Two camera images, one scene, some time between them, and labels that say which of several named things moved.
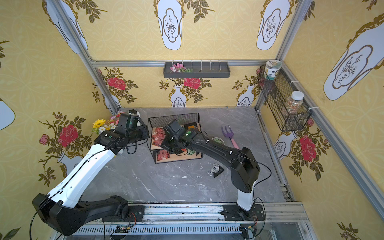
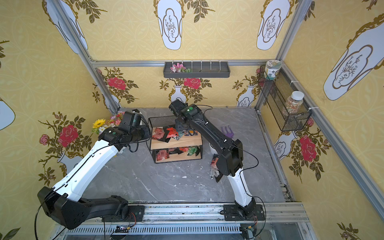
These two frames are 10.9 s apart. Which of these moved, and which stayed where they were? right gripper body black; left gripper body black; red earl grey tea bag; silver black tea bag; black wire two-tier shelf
Moved: red earl grey tea bag; right gripper body black
Stayed: left gripper body black; silver black tea bag; black wire two-tier shelf
